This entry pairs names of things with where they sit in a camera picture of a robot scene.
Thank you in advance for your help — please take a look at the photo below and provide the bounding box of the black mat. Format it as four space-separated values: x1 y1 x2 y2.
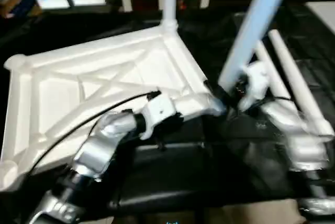
0 5 335 208

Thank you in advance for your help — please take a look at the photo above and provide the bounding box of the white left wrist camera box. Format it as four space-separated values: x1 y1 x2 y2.
139 92 178 141

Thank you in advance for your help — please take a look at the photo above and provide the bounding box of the white flat board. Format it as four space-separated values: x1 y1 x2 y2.
304 0 335 34

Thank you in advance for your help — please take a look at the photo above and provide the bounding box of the white plastic table top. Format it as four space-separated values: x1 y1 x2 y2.
0 23 229 191

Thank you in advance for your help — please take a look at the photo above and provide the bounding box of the blue printed package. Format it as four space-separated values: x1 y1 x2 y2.
0 0 43 18

